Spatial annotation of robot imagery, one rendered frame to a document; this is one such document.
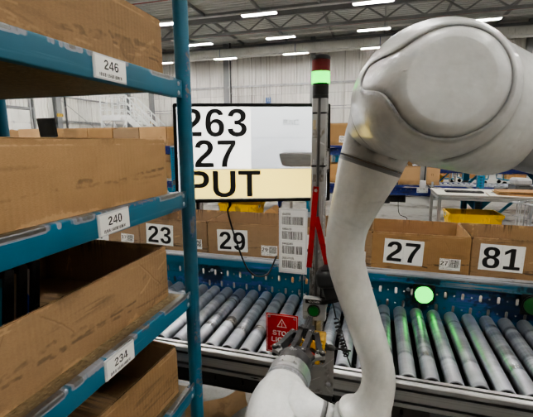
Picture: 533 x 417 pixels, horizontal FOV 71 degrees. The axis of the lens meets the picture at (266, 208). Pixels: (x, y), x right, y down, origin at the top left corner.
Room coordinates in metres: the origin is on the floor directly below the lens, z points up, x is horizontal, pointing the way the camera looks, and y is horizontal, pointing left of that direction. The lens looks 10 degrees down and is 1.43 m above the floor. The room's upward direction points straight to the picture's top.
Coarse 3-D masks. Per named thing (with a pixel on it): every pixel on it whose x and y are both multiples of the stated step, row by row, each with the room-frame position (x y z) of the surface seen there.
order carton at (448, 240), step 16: (384, 224) 1.83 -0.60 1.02; (400, 224) 1.81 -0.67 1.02; (416, 224) 1.79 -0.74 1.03; (432, 224) 1.77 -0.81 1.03; (448, 224) 1.75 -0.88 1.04; (384, 240) 1.56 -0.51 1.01; (416, 240) 1.52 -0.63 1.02; (432, 240) 1.50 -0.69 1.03; (448, 240) 1.48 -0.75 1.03; (464, 240) 1.47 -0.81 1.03; (432, 256) 1.50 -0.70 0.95; (448, 256) 1.48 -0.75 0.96; (464, 256) 1.47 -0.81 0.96; (448, 272) 1.48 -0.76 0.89; (464, 272) 1.47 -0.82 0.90
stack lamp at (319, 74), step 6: (312, 60) 1.05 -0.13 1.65; (318, 60) 1.04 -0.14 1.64; (324, 60) 1.03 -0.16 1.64; (312, 66) 1.05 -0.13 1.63; (318, 66) 1.04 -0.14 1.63; (324, 66) 1.03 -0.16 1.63; (312, 72) 1.05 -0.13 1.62; (318, 72) 1.04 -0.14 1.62; (324, 72) 1.03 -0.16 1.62; (312, 78) 1.05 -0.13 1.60; (318, 78) 1.04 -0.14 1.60; (324, 78) 1.03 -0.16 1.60
